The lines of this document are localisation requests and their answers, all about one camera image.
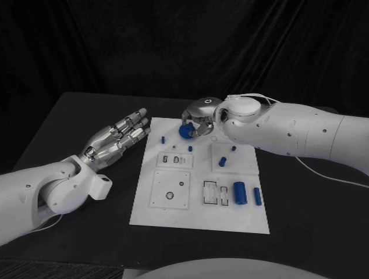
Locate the white cable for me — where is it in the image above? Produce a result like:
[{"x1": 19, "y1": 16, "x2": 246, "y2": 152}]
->
[
  {"x1": 227, "y1": 93, "x2": 282, "y2": 105},
  {"x1": 295, "y1": 156, "x2": 369, "y2": 194},
  {"x1": 29, "y1": 213, "x2": 64, "y2": 233}
]

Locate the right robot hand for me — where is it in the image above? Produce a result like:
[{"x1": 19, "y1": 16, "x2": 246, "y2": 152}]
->
[{"x1": 181, "y1": 96, "x2": 225, "y2": 139}]

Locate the blue gear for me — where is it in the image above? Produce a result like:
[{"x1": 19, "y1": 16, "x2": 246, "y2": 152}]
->
[{"x1": 178, "y1": 122, "x2": 197, "y2": 140}]

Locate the white task board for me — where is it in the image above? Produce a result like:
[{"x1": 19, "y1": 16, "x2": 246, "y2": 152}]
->
[{"x1": 130, "y1": 117, "x2": 272, "y2": 235}]

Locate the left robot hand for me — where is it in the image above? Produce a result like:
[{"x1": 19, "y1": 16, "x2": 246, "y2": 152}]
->
[{"x1": 78, "y1": 108, "x2": 152, "y2": 170}]

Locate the large blue cylinder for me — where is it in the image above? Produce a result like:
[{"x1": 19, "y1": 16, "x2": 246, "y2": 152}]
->
[{"x1": 233, "y1": 181, "x2": 248, "y2": 206}]

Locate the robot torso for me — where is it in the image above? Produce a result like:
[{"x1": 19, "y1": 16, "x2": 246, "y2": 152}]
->
[{"x1": 122, "y1": 258, "x2": 332, "y2": 279}]

